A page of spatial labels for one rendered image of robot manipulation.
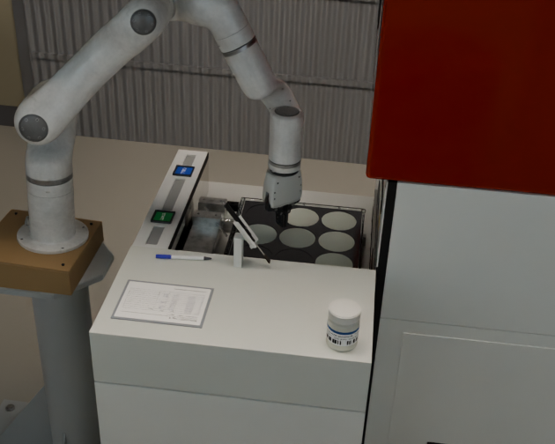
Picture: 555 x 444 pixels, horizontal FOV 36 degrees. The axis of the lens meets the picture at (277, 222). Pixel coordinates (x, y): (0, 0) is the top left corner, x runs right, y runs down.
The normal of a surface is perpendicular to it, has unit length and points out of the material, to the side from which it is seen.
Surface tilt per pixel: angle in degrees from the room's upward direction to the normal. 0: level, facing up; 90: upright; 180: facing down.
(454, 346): 90
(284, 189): 91
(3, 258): 4
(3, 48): 90
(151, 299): 0
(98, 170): 0
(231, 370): 90
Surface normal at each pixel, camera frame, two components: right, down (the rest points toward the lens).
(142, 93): -0.15, 0.52
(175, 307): 0.04, -0.84
